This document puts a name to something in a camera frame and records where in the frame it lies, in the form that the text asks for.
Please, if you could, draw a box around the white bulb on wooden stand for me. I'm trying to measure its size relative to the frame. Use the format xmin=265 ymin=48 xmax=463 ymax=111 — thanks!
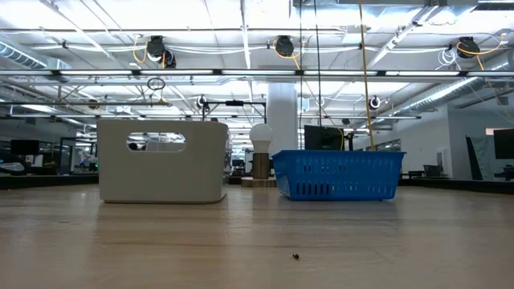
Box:
xmin=240 ymin=123 xmax=278 ymax=189

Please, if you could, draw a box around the white building column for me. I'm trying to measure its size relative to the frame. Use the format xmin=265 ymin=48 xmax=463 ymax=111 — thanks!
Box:
xmin=267 ymin=82 xmax=300 ymax=156

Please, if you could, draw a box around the black monitor screen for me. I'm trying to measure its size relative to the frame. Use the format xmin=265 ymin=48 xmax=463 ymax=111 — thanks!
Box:
xmin=304 ymin=124 xmax=346 ymax=152

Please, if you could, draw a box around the blue plastic basket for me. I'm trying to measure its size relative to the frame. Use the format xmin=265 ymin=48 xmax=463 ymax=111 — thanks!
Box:
xmin=271 ymin=149 xmax=406 ymax=202

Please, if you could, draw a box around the grey plastic bin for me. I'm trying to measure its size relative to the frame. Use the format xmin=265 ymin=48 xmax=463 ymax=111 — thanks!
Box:
xmin=96 ymin=119 xmax=230 ymax=205

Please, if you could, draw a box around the dark leaning panel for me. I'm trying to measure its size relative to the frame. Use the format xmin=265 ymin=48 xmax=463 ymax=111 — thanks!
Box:
xmin=465 ymin=135 xmax=487 ymax=181

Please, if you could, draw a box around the black background rig frame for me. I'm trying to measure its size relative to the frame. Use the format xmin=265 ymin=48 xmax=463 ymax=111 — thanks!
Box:
xmin=200 ymin=100 xmax=268 ymax=124

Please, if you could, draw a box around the black ceiling cable reel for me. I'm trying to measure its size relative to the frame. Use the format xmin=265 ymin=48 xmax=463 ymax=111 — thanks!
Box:
xmin=146 ymin=35 xmax=177 ymax=69
xmin=457 ymin=35 xmax=481 ymax=59
xmin=275 ymin=35 xmax=296 ymax=58

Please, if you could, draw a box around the black hanging cable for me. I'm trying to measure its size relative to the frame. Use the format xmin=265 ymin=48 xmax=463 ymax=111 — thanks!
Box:
xmin=312 ymin=0 xmax=323 ymax=128

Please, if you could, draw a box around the black aluminium table frame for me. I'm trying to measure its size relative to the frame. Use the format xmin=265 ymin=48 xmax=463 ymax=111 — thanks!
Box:
xmin=0 ymin=173 xmax=514 ymax=194

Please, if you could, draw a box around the black wall screen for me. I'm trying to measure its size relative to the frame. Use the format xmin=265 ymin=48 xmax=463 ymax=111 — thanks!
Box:
xmin=492 ymin=128 xmax=514 ymax=161

